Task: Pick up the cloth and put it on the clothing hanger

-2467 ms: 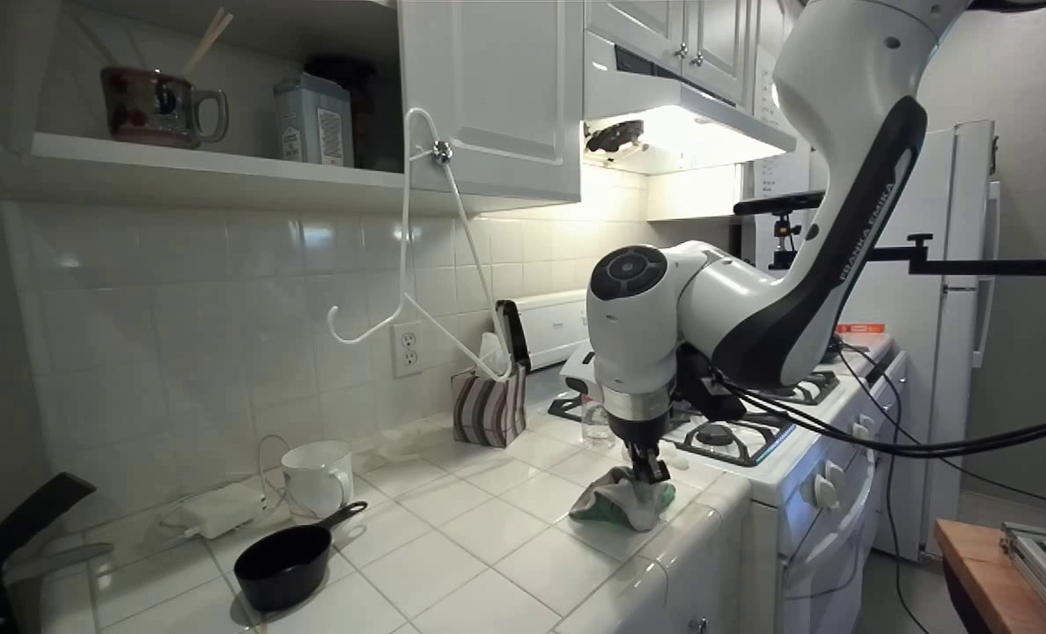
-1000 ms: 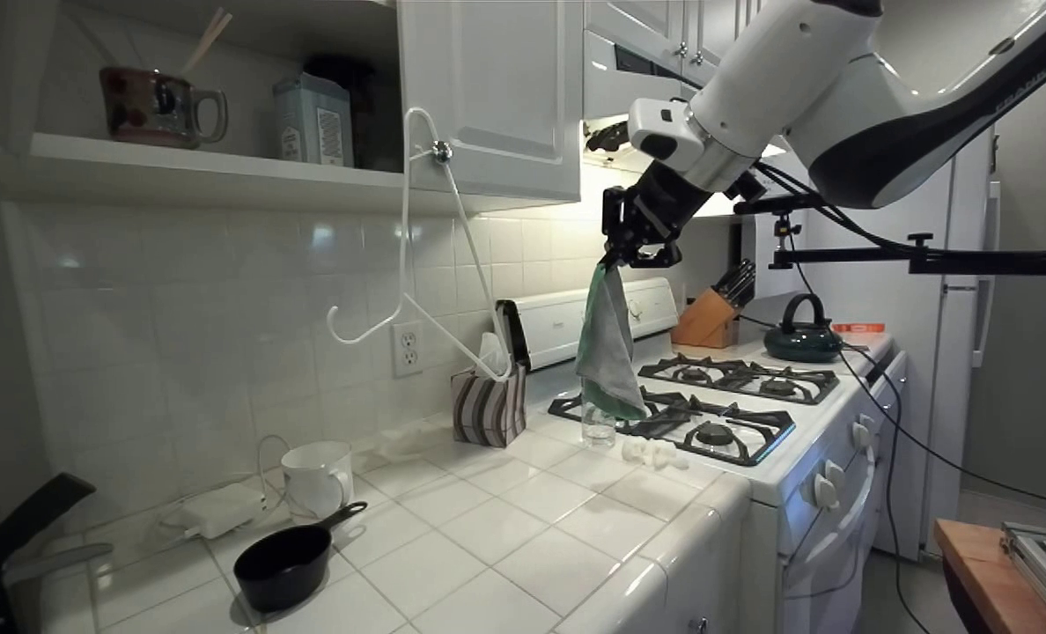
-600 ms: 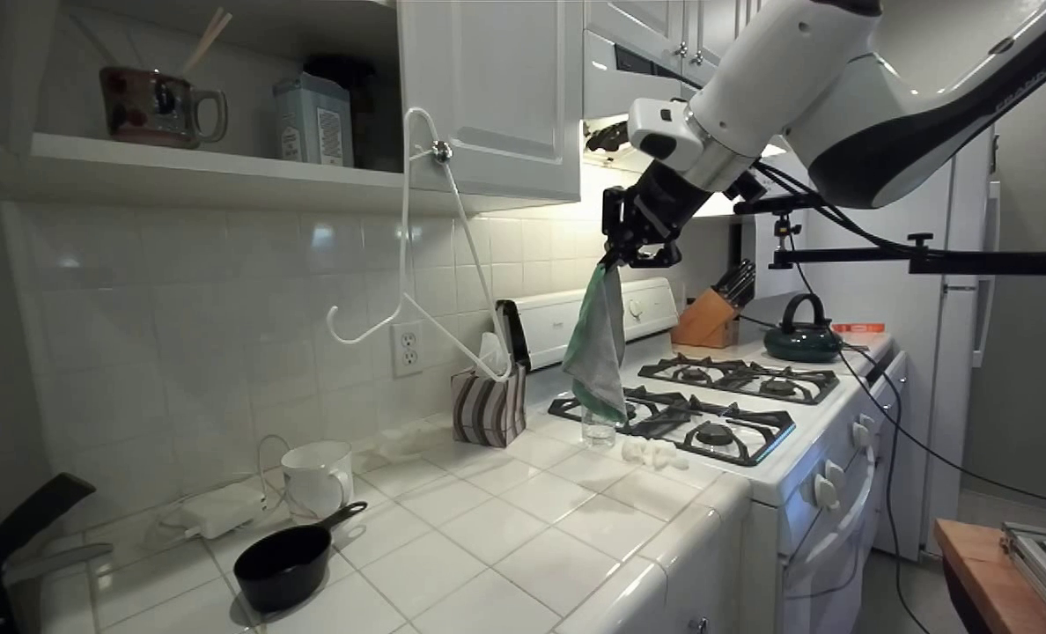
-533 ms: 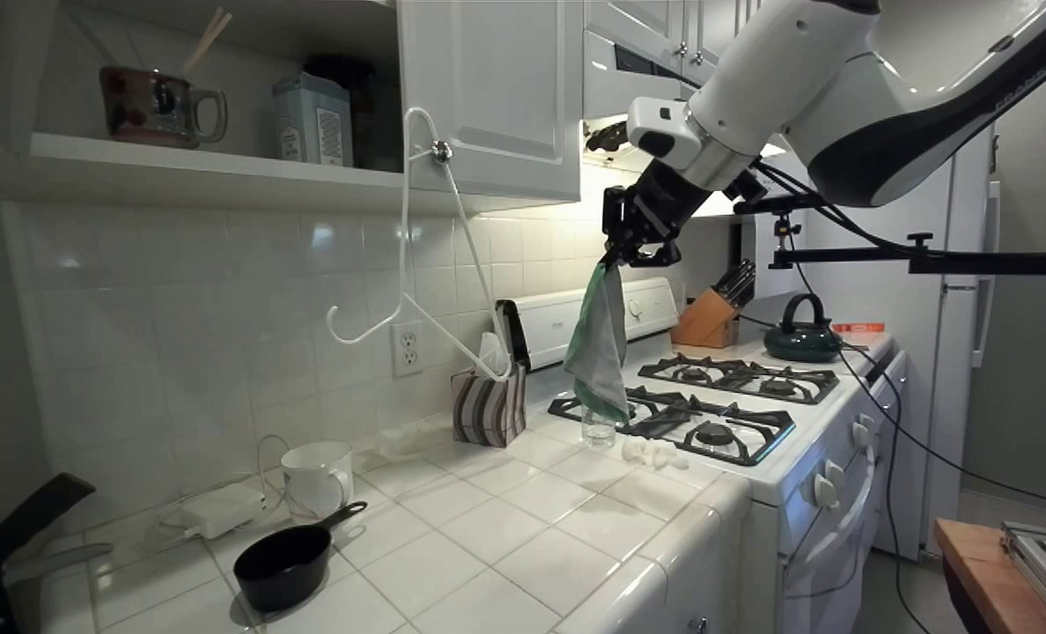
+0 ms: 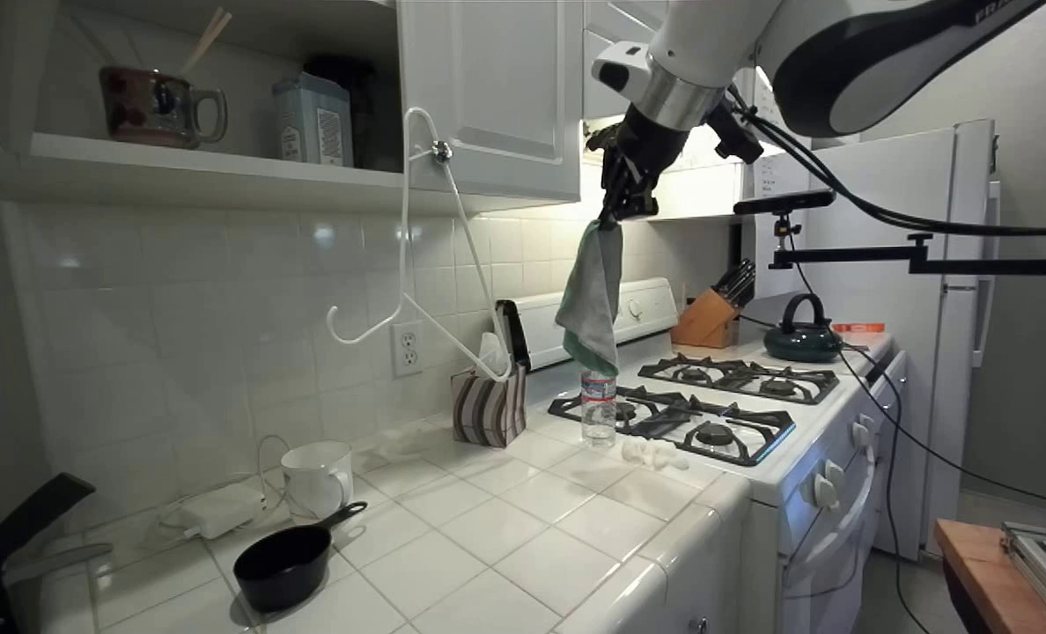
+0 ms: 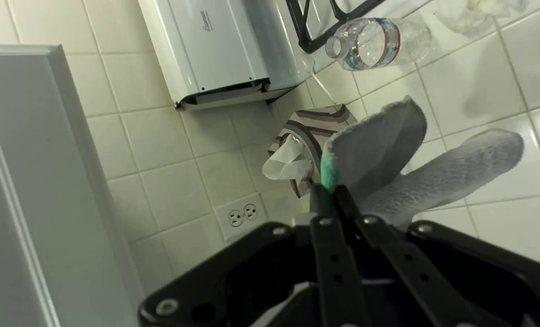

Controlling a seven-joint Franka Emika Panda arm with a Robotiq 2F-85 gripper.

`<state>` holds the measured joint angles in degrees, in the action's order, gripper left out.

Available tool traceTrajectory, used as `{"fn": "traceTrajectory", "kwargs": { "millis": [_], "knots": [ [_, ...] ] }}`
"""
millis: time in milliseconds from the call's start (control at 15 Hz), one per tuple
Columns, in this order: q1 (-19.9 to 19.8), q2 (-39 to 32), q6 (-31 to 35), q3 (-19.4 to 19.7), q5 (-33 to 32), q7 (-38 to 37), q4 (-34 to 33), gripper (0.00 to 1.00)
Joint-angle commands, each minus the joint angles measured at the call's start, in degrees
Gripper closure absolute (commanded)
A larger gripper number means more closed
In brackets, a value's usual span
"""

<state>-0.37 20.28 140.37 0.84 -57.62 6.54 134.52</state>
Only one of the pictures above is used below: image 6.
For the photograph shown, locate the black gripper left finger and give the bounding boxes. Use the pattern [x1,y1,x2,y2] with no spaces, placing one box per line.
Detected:
[138,184,368,327]

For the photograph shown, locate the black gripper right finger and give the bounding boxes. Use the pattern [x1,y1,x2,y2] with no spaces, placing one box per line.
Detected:
[334,184,540,327]

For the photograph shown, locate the green and grey cloth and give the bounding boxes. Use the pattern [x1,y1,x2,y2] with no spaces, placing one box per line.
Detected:
[318,97,527,231]

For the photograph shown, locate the white paper napkin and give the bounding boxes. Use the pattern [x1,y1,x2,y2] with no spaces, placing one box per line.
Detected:
[259,133,314,184]

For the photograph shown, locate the clear plastic water bottle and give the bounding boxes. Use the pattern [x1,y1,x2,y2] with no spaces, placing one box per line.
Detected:
[323,15,436,73]

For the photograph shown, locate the white gas stove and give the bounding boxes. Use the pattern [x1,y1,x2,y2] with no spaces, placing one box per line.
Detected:
[136,0,439,113]

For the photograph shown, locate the white closed cabinet door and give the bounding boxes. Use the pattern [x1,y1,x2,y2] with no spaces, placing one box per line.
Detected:
[0,44,145,327]

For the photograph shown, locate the white wall outlet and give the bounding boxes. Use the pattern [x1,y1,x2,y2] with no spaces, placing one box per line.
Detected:
[212,193,270,244]

